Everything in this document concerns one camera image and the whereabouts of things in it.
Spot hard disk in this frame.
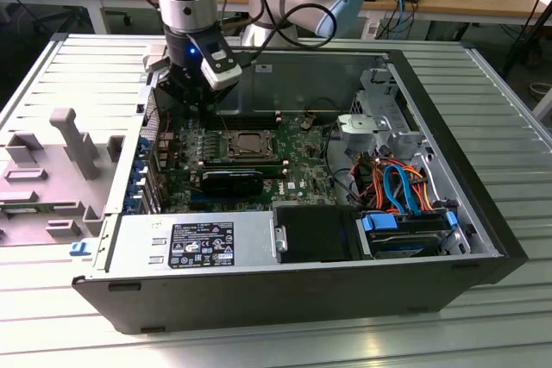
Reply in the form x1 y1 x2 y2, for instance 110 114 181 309
368 229 445 259

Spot CPU socket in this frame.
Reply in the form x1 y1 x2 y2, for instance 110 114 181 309
224 128 280 159

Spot silver metal drive bracket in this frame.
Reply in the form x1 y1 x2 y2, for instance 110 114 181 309
336 112 377 150

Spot black tripod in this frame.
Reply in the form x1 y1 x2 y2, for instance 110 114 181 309
502 0 552 78

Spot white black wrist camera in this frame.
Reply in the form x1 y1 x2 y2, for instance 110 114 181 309
189 33 243 92

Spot perforated metal drive cage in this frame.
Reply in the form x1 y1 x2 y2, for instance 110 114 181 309
351 66 436 179

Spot black camera cable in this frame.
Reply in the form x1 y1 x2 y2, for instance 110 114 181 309
232 3 340 68

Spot orange red power wires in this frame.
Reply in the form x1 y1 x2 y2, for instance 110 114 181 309
353 154 432 214

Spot blue data cable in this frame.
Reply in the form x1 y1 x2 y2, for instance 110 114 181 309
381 164 424 218

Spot silver CPU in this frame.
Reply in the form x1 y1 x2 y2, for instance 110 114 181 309
237 134 265 153

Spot thin black wire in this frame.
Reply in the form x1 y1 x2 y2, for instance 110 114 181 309
304 97 342 115

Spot black PC case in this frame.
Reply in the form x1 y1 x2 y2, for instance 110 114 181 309
71 34 530 335

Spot grey parts rack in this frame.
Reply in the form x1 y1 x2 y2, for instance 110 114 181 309
0 107 126 248

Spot green motherboard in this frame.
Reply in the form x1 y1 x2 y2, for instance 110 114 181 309
157 111 342 215

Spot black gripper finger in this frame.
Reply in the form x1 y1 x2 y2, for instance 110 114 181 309
205 82 237 113
154 69 217 114

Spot metal socket cover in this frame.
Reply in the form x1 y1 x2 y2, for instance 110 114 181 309
228 129 277 158

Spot blue disk carrier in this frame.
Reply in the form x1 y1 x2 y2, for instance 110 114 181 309
361 209 459 257

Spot black graphics card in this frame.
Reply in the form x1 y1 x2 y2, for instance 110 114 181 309
200 168 265 197

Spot silver power supply unit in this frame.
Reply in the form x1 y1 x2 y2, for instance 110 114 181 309
103 211 277 272

